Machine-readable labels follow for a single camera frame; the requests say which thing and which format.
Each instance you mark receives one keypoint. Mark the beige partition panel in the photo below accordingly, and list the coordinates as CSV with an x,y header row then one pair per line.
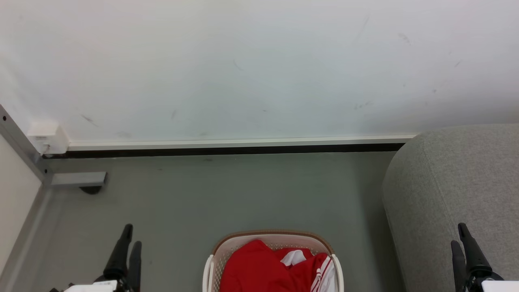
x,y
16,202

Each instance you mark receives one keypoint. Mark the white perforated laundry basket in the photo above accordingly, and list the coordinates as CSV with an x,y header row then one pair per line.
x,y
239,244

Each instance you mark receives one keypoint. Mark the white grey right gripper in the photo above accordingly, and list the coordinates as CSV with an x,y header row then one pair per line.
x,y
498,286

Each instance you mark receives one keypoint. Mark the grey fabric sofa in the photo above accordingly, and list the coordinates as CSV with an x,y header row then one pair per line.
x,y
446,186

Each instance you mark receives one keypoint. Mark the grey metal frame leg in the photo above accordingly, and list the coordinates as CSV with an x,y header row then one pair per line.
x,y
77,178

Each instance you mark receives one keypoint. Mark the white wall junction box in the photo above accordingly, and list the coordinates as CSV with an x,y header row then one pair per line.
x,y
48,137

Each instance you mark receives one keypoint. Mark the black caster foot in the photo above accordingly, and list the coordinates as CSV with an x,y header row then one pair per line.
x,y
91,190

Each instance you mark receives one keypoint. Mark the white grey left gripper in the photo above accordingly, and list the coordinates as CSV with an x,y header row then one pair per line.
x,y
97,286

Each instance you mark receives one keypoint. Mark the white baseboard trim strip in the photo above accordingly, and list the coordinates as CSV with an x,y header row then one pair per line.
x,y
243,143

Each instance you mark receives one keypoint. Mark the red and white jersey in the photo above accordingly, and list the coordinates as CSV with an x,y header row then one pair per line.
x,y
253,269

